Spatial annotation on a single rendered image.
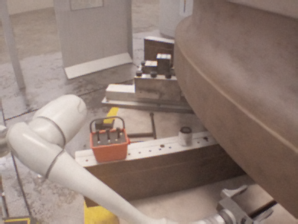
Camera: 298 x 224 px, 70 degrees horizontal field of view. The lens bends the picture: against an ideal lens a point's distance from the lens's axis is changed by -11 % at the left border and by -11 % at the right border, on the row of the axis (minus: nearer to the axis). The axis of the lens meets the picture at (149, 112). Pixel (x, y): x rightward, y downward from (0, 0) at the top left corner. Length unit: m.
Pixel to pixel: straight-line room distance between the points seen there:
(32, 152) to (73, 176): 0.13
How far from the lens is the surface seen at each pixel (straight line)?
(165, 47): 3.35
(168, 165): 1.43
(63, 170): 0.69
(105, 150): 1.26
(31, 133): 0.73
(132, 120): 2.28
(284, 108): 1.00
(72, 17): 3.98
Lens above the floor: 1.61
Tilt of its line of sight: 33 degrees down
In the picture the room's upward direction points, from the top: straight up
